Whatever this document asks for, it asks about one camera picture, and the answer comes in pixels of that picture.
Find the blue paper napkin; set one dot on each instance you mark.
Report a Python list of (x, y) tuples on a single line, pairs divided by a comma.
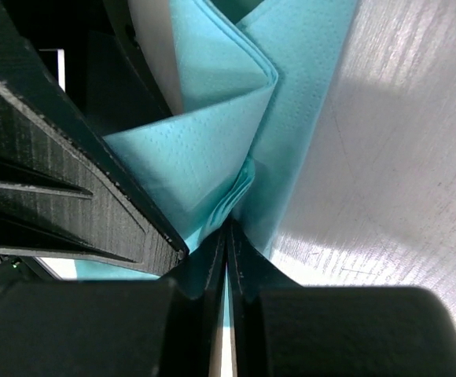
[(254, 77)]

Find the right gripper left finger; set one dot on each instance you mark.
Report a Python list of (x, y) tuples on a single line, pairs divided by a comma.
[(164, 327)]

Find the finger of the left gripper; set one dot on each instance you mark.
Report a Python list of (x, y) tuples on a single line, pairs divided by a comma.
[(63, 192), (121, 93)]

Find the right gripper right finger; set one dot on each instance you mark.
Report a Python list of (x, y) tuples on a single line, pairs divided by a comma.
[(284, 329)]

